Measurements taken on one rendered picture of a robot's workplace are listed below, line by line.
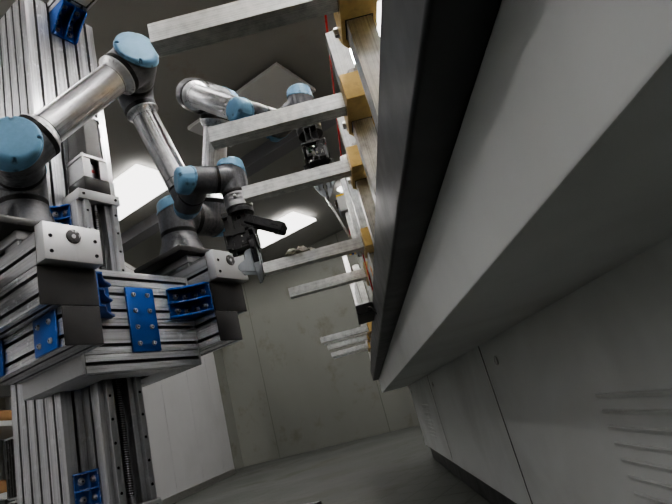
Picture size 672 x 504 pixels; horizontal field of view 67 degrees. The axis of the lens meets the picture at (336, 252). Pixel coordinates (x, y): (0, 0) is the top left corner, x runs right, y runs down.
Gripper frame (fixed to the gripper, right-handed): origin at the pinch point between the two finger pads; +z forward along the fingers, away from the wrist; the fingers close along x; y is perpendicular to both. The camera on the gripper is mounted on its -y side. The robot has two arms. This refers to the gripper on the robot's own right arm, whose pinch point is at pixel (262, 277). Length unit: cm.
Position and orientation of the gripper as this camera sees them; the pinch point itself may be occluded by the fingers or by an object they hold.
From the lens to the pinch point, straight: 135.3
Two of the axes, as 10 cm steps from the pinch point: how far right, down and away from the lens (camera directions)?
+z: 2.5, 9.2, -3.0
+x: -0.6, -2.9, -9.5
